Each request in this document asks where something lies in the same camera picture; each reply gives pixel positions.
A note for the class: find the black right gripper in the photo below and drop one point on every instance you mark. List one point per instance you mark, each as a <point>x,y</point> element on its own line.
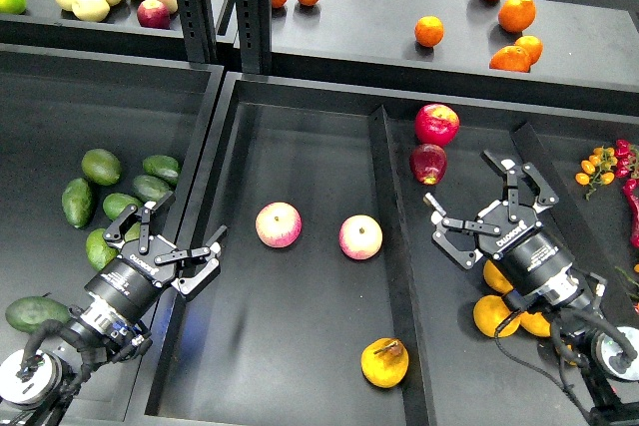
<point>532,259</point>

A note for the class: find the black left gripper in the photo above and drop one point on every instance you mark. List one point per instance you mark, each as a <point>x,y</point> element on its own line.
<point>133,281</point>

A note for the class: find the green avocado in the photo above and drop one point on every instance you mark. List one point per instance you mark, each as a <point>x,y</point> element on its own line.
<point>133,233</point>

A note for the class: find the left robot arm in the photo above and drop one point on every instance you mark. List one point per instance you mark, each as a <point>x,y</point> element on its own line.
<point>41,380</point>

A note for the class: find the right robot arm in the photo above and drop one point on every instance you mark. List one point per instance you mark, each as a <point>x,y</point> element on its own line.
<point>583,336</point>

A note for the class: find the avocado middle right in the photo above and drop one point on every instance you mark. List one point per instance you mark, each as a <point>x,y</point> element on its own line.
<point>148,188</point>

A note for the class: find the avocado centre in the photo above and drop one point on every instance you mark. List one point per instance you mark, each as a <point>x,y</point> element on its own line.
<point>115,203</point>

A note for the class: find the avocado lower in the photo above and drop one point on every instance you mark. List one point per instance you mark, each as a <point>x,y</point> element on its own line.
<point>99,254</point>

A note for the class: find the avocado top right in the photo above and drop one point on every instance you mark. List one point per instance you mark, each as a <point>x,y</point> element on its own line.
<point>163,167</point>

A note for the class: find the avocado far left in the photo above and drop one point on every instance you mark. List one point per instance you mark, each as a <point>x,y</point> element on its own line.
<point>78,202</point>

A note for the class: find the avocado top left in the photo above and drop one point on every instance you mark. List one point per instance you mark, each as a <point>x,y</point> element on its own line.
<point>101,167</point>

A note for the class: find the large avocado bottom left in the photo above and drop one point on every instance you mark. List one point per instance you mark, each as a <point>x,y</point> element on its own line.
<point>27,313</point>

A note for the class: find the pale yellow pear front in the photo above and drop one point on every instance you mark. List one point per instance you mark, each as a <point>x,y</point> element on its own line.
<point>91,10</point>

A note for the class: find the black tray divider right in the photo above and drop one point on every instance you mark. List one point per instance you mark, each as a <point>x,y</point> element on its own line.
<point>579,237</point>

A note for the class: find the dark red apple lower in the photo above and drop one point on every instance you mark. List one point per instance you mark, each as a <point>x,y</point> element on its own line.
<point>428,163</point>

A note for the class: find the orange cherry tomato bunch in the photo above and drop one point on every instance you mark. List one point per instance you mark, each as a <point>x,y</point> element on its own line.
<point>598,170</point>

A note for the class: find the pink apple left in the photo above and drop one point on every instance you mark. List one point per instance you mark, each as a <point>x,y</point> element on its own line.
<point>278,225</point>

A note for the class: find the pink apple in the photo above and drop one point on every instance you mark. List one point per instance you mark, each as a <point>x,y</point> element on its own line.
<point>278,225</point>
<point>360,237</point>

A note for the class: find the red apple upper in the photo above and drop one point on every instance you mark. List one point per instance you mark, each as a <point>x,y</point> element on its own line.
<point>436,124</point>

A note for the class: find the red chili peppers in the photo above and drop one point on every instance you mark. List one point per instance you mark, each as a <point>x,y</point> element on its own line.
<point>627,169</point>

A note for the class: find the pink apple right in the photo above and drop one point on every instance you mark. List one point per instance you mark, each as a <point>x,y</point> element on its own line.
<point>360,237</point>

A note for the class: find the orange shelf front right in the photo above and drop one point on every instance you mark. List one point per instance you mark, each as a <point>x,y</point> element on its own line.
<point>511,58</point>

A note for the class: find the black middle tray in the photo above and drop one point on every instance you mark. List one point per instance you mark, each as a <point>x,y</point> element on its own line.
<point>276,338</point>

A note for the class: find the orange shelf small right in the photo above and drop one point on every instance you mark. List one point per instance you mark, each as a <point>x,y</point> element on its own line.
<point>532,45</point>

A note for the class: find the orange shelf centre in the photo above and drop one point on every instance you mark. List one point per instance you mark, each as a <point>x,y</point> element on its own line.
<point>428,31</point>

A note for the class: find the large orange shelf right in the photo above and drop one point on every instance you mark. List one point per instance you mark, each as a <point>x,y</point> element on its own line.
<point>516,15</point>

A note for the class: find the red apple on shelf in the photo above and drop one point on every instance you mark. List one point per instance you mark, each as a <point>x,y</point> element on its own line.
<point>154,14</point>

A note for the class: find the black shelf post left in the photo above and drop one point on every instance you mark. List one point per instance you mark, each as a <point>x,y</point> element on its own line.
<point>198,29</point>

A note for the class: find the black shelf post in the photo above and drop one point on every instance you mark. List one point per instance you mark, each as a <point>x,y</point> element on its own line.
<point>254,34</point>
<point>198,29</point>

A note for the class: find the black shelf post right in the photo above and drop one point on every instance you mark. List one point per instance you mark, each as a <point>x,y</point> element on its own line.
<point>254,34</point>

